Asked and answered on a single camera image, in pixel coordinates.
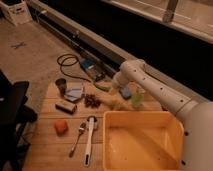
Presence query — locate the dark metal cup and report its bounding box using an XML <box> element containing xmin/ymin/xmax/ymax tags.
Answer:
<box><xmin>55</xmin><ymin>78</ymin><xmax>67</xmax><ymax>96</ymax></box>

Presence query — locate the blue sponge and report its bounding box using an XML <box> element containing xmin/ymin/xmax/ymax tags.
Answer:
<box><xmin>119</xmin><ymin>87</ymin><xmax>132</xmax><ymax>100</ymax></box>

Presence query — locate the white cardboard box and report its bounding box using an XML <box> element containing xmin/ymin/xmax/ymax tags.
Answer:
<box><xmin>0</xmin><ymin>0</ymin><xmax>32</xmax><ymax>26</ymax></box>

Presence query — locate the bunch of purple grapes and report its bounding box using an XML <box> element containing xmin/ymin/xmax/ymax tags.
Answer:
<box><xmin>84</xmin><ymin>94</ymin><xmax>101</xmax><ymax>108</ymax></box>

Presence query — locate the blue grey cloth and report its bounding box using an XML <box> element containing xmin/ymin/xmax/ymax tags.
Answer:
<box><xmin>64</xmin><ymin>85</ymin><xmax>84</xmax><ymax>102</ymax></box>

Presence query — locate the black chair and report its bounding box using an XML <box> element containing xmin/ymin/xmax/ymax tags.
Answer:
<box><xmin>0</xmin><ymin>69</ymin><xmax>38</xmax><ymax>171</ymax></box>

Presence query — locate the black cable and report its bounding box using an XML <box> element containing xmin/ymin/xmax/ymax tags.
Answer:
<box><xmin>56</xmin><ymin>53</ymin><xmax>92</xmax><ymax>83</ymax></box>

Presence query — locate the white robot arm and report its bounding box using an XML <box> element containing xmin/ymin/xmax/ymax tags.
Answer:
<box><xmin>112</xmin><ymin>60</ymin><xmax>213</xmax><ymax>171</ymax></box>

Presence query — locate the blue power supply box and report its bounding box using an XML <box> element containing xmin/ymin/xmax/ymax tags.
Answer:
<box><xmin>80</xmin><ymin>59</ymin><xmax>105</xmax><ymax>82</ymax></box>

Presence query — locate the yellow plastic bin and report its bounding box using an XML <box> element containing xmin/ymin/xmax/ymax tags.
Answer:
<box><xmin>103</xmin><ymin>111</ymin><xmax>183</xmax><ymax>171</ymax></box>

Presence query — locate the metal spoon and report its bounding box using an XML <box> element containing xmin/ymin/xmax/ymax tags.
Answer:
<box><xmin>69</xmin><ymin>122</ymin><xmax>86</xmax><ymax>158</ymax></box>

